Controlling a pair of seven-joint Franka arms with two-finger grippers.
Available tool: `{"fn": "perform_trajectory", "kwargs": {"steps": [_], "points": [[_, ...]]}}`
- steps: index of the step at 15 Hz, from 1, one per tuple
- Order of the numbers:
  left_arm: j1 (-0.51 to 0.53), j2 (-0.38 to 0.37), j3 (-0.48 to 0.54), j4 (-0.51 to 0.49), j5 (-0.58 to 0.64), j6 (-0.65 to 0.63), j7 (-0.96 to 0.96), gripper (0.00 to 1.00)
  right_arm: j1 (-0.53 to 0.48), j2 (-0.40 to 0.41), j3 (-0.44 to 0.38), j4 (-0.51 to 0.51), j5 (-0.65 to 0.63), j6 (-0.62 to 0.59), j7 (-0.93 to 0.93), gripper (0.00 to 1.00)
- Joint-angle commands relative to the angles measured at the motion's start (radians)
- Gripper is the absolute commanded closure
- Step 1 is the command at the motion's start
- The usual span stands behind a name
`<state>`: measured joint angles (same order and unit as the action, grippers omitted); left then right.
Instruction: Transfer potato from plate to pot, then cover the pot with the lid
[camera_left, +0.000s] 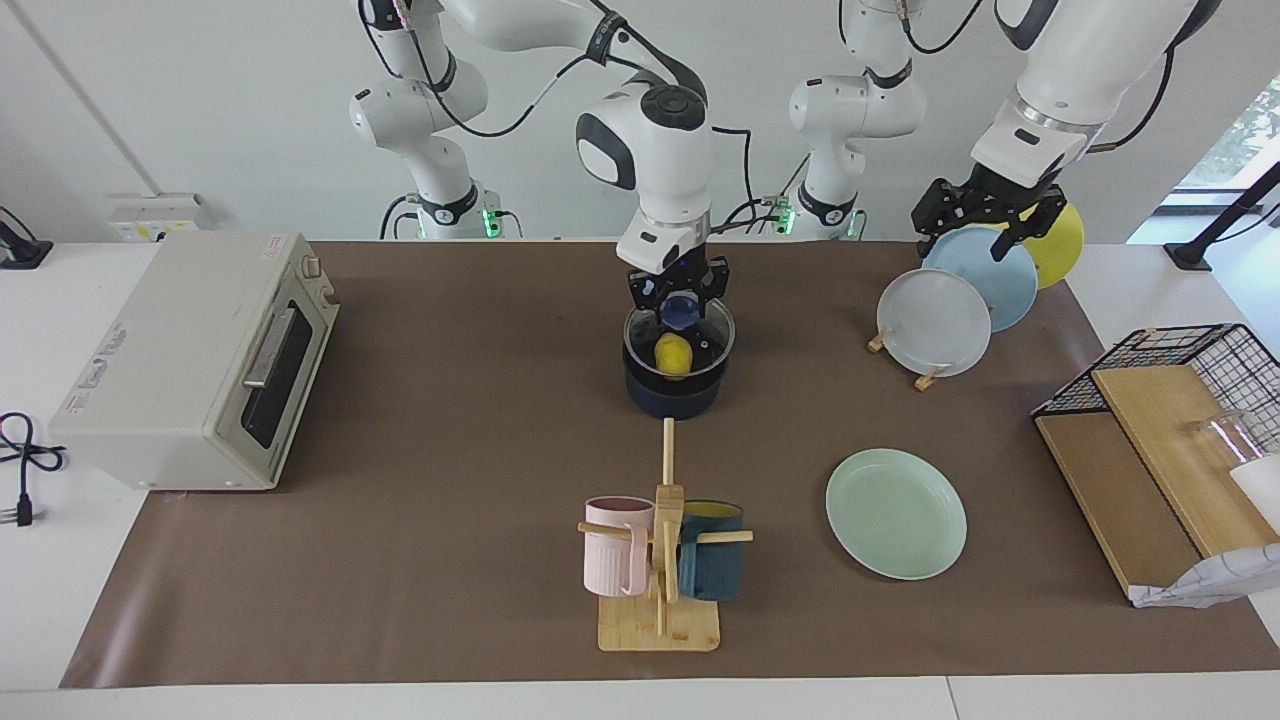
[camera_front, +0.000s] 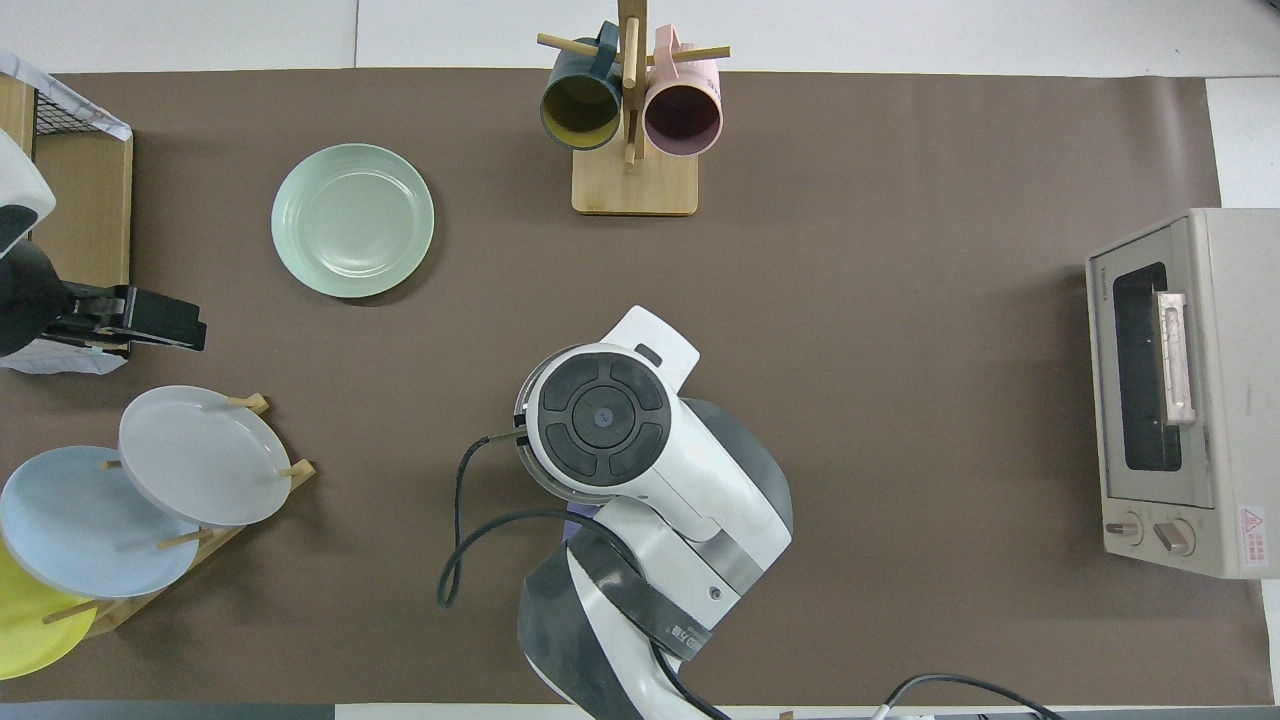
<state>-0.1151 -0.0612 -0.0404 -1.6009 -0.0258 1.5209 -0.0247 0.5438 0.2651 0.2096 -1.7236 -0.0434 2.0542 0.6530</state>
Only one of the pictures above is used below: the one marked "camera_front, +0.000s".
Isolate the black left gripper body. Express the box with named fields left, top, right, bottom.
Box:
left=0, top=240, right=126, bottom=358

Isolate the light grey plate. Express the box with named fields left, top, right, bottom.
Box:
left=118, top=386, right=293, bottom=527

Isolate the wooden plate rack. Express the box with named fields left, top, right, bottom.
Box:
left=40, top=393, right=316, bottom=641

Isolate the light blue plate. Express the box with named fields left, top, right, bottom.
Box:
left=0, top=445, right=201, bottom=599

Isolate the pale green plate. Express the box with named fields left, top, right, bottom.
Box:
left=271, top=143, right=436, bottom=299

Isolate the yellow plate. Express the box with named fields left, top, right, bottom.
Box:
left=0, top=540, right=98, bottom=681

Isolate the dark wooden board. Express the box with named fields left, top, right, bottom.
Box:
left=35, top=130, right=133, bottom=291

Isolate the light wooden board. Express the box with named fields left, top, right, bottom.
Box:
left=0, top=78, right=36, bottom=151

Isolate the white checked cloth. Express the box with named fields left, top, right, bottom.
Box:
left=0, top=52, right=133, bottom=141

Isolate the dark teal mug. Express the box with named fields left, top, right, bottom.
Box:
left=540, top=22, right=623, bottom=151

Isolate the wooden mug tree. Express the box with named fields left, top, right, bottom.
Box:
left=537, top=0, right=731, bottom=217

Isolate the pink ribbed mug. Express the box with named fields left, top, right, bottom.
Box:
left=643, top=25, right=723, bottom=157

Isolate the brown table mat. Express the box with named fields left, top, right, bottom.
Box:
left=0, top=68, right=1266, bottom=706

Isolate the beige toaster oven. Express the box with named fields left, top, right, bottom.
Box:
left=1086, top=208, right=1280, bottom=581

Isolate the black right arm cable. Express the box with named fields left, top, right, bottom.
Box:
left=437, top=430, right=731, bottom=720

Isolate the black base cable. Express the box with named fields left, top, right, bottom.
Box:
left=880, top=675, right=1061, bottom=720

